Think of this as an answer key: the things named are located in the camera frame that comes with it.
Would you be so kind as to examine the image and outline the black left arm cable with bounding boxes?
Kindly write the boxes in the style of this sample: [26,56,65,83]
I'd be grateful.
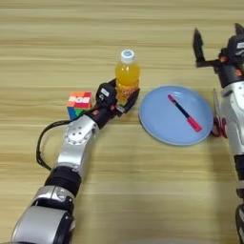
[35,119,72,172]

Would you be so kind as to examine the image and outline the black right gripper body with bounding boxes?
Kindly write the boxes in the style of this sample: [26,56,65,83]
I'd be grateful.
[195,47,244,89]

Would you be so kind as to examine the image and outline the red and black marker pen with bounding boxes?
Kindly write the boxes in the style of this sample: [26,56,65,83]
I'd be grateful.
[167,93,203,133]

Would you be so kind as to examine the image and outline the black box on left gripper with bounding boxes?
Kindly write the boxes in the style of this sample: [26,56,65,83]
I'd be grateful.
[95,82,118,109]

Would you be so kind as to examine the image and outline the colourful puzzle cube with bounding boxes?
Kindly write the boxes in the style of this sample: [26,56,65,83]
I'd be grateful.
[66,91,93,121]

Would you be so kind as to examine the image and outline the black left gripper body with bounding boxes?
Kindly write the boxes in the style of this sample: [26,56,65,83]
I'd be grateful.
[90,104,127,130]

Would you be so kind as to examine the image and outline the blue round plate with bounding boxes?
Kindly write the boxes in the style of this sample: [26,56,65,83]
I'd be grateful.
[138,85,214,147]

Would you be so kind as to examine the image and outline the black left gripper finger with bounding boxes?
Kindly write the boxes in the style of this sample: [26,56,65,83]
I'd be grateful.
[107,78,118,89]
[122,88,141,114]

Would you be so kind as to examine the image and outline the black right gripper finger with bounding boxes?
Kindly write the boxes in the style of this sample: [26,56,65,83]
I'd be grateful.
[193,28,205,63]
[234,22,244,36]

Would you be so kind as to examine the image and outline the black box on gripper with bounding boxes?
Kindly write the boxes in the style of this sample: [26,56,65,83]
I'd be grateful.
[95,82,118,109]
[228,33,244,55]

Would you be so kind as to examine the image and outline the orange juice bottle white cap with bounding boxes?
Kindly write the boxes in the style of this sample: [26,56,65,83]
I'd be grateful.
[114,49,141,107]

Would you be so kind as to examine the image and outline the red handled scissors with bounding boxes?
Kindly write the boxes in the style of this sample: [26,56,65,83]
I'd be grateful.
[211,89,229,138]

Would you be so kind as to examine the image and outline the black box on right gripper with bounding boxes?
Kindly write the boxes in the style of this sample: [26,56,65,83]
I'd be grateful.
[228,33,244,55]

